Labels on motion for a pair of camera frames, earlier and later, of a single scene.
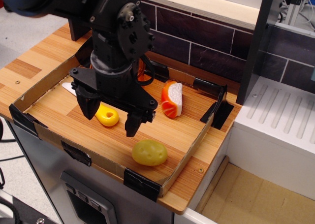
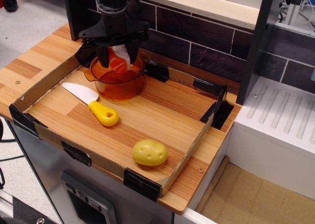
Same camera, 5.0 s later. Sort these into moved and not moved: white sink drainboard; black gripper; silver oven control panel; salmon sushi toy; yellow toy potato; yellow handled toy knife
Moved: black gripper; salmon sushi toy
Not moved: yellow toy potato; yellow handled toy knife; silver oven control panel; white sink drainboard
